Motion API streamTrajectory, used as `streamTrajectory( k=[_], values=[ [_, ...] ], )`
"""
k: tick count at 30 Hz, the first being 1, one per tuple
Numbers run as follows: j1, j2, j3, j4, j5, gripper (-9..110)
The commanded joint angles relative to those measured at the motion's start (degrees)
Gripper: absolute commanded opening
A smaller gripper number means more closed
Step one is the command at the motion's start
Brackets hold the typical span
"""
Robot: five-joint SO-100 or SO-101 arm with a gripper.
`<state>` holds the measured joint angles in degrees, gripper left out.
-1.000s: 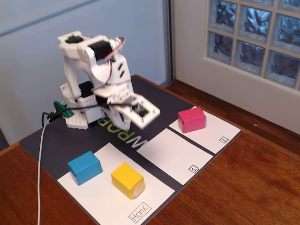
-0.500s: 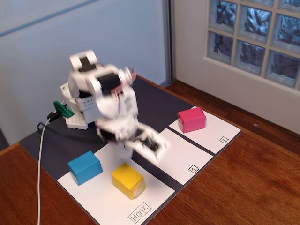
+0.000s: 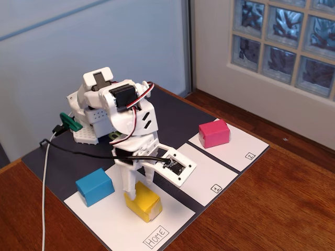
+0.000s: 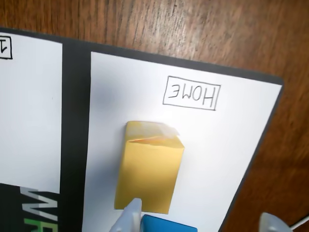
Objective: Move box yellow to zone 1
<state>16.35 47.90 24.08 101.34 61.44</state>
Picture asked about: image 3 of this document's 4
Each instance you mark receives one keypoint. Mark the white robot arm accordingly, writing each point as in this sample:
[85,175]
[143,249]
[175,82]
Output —
[123,123]

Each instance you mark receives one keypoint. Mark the blue paper box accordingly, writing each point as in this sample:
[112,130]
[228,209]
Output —
[95,187]

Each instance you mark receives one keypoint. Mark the green plastic clamp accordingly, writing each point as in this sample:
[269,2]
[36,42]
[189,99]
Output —
[70,121]

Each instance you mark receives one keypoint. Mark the white paper sheet marked 2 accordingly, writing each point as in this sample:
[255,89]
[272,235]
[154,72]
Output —
[243,146]

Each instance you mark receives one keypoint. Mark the pink paper box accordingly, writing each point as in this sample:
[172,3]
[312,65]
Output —
[214,133]

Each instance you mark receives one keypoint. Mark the white paper sheet marked home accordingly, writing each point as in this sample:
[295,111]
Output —
[117,225]

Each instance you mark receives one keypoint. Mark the white paper sheet marked 1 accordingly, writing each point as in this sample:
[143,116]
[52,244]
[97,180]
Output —
[209,172]

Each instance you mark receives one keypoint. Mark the white plastic gripper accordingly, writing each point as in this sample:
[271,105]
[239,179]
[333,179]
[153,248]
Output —
[131,165]

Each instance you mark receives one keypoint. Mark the black mat with lettering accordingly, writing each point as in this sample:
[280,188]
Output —
[172,115]

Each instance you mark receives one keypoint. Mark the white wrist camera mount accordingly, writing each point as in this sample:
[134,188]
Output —
[180,168]

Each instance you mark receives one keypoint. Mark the yellow paper box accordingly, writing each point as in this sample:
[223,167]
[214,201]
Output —
[145,202]

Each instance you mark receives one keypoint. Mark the grey metal vertical frame strip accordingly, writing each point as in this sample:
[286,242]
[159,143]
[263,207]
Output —
[190,47]

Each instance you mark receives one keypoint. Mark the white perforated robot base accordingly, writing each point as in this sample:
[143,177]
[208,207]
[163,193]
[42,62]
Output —
[85,136]

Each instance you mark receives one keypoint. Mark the glass block window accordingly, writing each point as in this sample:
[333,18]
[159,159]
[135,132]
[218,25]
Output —
[282,41]

